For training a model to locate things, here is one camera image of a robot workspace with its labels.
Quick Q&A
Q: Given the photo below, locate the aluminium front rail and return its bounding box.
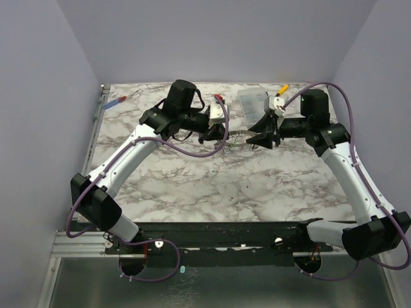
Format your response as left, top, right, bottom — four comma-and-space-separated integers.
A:
51, 232, 105, 258

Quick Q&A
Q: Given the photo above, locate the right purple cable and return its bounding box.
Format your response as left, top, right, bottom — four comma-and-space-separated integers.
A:
281, 82, 410, 282

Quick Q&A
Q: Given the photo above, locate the yellow handled screwdriver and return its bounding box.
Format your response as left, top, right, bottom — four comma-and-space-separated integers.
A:
275, 85, 289, 97

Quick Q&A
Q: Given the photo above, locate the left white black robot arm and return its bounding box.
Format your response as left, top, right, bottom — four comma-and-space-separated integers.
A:
66, 80, 229, 253

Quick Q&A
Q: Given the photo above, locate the blue red handled screwdriver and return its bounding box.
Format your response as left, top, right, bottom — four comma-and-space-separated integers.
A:
102, 90, 139, 110

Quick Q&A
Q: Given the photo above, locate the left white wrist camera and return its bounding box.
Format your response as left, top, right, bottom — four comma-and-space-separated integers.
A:
209, 103, 229, 124

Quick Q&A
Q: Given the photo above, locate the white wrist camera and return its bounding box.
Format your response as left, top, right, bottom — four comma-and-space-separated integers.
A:
209, 103, 229, 124
264, 96, 285, 119

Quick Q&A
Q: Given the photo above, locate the clear plastic screw box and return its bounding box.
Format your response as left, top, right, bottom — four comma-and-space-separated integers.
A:
237, 87, 268, 128

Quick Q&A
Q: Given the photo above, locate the blue keys bunch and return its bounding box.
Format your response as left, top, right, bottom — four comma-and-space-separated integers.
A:
222, 136, 244, 152

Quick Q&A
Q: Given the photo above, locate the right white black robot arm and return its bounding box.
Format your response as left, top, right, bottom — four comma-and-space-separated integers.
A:
247, 89, 410, 261

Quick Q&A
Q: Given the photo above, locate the aluminium rail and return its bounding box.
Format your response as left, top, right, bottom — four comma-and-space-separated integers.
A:
51, 232, 105, 258
69, 84, 110, 221

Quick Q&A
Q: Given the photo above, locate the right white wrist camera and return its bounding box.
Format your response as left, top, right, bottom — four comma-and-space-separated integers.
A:
264, 96, 285, 119

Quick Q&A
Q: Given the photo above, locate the aluminium left side rail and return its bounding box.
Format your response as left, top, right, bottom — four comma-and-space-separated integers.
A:
69, 84, 110, 221

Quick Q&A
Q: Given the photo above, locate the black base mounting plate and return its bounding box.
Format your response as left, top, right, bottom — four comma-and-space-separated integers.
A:
105, 221, 332, 268

